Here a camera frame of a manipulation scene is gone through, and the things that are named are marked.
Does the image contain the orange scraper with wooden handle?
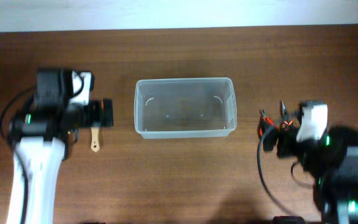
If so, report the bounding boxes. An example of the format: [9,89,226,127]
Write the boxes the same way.
[91,127,100,152]

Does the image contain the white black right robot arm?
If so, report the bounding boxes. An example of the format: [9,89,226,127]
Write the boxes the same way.
[258,126,358,223]

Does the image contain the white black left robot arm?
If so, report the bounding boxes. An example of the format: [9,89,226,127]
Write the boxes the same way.
[3,68,114,223]

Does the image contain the clear plastic container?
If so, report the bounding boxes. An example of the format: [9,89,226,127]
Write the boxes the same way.
[134,77,237,139]

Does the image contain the orange handled pliers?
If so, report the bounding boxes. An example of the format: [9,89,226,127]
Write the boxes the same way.
[259,100,293,138]

